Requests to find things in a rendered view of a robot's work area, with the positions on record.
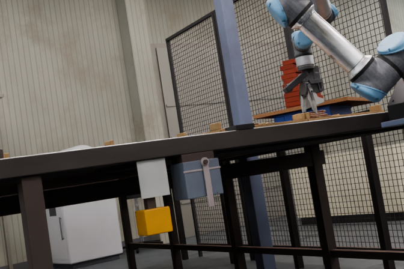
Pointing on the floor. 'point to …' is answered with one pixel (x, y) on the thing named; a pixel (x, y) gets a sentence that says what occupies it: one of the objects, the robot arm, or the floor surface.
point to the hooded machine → (84, 232)
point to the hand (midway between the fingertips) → (309, 113)
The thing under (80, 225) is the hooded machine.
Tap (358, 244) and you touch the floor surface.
